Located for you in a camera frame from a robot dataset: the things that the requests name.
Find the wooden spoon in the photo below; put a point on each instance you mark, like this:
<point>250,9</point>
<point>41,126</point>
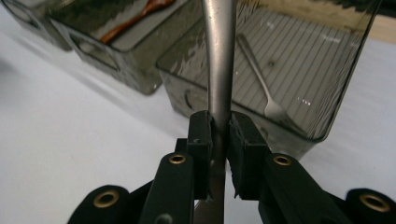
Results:
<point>137,18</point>

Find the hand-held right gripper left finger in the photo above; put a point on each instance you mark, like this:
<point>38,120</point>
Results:
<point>202,149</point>

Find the slim metal fork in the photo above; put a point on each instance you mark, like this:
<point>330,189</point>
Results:
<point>272,109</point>

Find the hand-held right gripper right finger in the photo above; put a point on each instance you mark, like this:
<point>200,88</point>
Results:
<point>246,155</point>

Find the smoky clear plastic bin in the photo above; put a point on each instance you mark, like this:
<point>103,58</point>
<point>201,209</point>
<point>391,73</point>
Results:
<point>311,62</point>
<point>130,67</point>
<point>46,34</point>

